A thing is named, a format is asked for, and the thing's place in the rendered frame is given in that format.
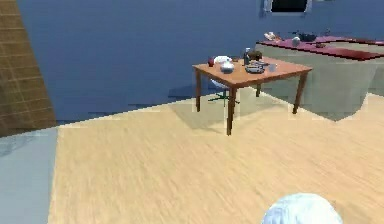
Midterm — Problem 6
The white round bowl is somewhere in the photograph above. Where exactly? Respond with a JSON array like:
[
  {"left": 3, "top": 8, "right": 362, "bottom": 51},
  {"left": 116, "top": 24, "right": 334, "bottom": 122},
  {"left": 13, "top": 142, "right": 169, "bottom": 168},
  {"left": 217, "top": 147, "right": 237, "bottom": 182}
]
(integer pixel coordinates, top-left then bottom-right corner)
[{"left": 219, "top": 61, "right": 236, "bottom": 74}]

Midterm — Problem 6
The grey counter with red top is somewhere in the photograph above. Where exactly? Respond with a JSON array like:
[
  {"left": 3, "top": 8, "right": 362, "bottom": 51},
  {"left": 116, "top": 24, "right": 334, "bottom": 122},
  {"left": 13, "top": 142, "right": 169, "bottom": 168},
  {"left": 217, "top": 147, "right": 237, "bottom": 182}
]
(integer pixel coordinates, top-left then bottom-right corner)
[{"left": 254, "top": 35, "right": 384, "bottom": 115}]

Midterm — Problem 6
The grey plate with food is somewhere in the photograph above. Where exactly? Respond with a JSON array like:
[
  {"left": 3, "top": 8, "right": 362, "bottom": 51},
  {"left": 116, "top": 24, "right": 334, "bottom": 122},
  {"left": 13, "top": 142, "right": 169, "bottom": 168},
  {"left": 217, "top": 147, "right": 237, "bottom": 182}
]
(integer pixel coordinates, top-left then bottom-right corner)
[{"left": 244, "top": 60, "right": 270, "bottom": 75}]

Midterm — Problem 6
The dark brown pot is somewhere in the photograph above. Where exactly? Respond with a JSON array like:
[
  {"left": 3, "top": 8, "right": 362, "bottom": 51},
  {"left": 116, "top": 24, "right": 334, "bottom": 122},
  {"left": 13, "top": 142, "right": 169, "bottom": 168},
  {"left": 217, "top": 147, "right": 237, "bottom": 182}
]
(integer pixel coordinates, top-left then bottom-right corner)
[{"left": 248, "top": 49, "right": 264, "bottom": 62}]

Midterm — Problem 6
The brown wooden table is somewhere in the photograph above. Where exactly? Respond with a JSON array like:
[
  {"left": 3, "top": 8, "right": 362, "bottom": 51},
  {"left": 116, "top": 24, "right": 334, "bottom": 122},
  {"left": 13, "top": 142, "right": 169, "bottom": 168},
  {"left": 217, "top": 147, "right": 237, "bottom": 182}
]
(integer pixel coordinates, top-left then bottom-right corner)
[{"left": 192, "top": 56, "right": 314, "bottom": 137}]

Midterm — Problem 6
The white chair with green base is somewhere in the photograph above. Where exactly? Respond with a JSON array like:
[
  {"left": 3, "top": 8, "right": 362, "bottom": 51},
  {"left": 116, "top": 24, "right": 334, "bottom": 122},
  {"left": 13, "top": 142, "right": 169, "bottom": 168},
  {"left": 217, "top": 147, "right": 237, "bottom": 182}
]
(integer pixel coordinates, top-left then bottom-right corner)
[{"left": 207, "top": 55, "right": 240, "bottom": 108}]

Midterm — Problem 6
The pale food item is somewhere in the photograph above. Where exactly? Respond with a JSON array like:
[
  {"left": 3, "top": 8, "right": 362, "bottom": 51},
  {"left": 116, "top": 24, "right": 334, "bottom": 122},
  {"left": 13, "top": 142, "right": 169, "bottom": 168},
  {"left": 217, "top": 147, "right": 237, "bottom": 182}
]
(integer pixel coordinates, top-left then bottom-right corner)
[{"left": 264, "top": 31, "right": 283, "bottom": 42}]

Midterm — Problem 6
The dark pan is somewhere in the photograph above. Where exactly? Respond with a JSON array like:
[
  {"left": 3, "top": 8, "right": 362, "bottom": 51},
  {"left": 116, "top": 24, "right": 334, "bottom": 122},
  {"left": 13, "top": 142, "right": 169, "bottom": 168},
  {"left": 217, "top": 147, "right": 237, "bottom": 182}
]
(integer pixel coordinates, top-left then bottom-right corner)
[{"left": 298, "top": 32, "right": 318, "bottom": 43}]

